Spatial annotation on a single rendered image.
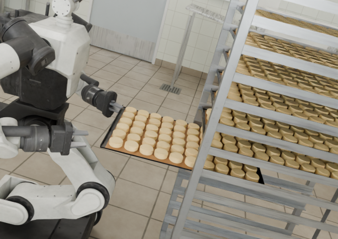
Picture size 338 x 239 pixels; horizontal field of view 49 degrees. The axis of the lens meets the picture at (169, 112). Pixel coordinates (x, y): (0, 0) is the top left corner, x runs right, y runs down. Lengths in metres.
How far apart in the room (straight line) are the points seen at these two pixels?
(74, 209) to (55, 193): 0.13
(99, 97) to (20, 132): 0.53
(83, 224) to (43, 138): 0.71
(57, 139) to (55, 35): 0.35
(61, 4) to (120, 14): 4.06
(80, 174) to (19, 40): 0.64
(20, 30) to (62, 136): 0.36
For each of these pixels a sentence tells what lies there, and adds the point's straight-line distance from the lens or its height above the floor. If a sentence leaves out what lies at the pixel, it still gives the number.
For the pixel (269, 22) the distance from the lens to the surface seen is 1.15.
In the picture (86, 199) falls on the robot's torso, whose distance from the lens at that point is 1.58.
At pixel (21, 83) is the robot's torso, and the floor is 0.89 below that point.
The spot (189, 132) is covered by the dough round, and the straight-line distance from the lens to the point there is 1.55.
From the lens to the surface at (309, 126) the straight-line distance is 1.28.
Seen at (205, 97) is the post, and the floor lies 0.91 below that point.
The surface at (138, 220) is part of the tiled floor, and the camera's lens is 2.26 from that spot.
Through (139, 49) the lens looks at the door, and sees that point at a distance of 5.40.
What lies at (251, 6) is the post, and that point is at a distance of 1.11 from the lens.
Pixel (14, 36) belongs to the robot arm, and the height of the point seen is 1.10.
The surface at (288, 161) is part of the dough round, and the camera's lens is 1.39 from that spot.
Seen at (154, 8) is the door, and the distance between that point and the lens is 5.27.
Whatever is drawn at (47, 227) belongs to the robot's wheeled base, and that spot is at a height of 0.17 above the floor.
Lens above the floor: 1.42
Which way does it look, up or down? 22 degrees down
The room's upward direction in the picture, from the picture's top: 15 degrees clockwise
